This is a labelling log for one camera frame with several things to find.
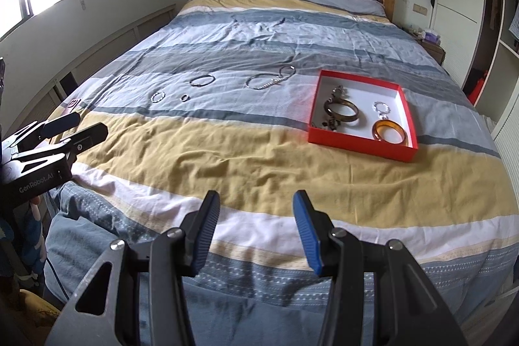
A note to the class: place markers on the purple tissue box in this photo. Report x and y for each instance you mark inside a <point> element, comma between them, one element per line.
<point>430,36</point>

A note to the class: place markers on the olive brown bangle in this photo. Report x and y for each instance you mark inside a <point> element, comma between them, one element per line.
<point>344,118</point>

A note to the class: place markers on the striped hanging garment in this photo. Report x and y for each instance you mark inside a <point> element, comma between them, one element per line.
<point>515,21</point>

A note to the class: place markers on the thick amber bangle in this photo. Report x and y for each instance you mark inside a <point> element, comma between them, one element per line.
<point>377,131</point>

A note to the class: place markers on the white wardrobe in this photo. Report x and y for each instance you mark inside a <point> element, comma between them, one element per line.
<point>458,5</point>

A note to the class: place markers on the wooden nightstand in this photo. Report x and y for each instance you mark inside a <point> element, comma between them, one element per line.
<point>434,53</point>

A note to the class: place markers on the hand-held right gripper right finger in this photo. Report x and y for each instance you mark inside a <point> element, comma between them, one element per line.
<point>308,236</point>

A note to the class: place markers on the low white wall cabinet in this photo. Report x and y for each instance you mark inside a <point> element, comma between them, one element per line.
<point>121,34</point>

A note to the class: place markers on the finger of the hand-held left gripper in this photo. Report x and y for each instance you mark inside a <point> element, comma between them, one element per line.
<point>89,135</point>
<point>61,123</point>

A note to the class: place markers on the grey pillow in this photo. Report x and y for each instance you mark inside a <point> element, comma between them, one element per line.
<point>357,3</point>

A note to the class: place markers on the metal pendant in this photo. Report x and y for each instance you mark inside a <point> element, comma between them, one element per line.
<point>339,90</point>

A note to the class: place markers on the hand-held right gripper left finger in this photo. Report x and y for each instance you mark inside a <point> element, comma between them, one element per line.
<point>204,240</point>

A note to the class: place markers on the red object in closet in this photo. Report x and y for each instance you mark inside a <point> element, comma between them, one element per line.
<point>478,86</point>

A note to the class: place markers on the thin dark bangle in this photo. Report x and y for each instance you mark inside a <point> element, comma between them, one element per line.
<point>194,81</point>

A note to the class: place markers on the red cardboard box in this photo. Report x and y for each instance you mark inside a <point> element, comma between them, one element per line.
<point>357,147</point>

